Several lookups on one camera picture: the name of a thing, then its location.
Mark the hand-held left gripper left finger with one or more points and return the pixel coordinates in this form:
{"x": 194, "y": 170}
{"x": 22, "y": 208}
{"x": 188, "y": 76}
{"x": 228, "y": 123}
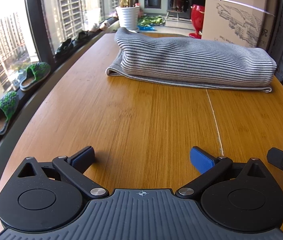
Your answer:
{"x": 84, "y": 156}

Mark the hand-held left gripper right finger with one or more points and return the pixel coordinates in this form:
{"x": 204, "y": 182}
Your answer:
{"x": 202, "y": 158}

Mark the grey striped garment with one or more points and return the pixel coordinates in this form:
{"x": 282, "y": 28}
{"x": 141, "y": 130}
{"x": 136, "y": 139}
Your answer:
{"x": 194, "y": 60}

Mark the green knitted slipper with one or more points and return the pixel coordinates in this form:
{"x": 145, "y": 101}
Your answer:
{"x": 36, "y": 72}
{"x": 6, "y": 107}

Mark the black leather shoe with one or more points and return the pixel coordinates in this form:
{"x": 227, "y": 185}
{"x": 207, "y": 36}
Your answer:
{"x": 64, "y": 47}
{"x": 82, "y": 36}

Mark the red plastic stool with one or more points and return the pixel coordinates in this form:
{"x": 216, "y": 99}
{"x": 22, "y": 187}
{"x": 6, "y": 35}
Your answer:
{"x": 197, "y": 17}

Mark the blue plastic bag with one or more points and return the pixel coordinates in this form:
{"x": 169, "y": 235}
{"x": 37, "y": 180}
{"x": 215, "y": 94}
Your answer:
{"x": 145, "y": 28}

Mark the white ribbed plant pot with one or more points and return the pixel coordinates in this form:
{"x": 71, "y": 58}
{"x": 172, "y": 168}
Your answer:
{"x": 127, "y": 17}

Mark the large printed cardboard box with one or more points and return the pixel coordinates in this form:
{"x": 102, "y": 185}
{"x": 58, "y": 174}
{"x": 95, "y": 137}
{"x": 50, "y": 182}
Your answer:
{"x": 239, "y": 17}

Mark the pile of green vegetables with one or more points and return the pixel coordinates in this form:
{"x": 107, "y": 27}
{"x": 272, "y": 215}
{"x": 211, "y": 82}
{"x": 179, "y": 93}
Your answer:
{"x": 152, "y": 20}

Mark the small wooden stool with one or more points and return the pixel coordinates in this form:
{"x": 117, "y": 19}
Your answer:
{"x": 177, "y": 12}

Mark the black window frame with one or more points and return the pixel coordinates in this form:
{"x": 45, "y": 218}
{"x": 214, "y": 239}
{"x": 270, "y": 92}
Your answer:
{"x": 35, "y": 17}

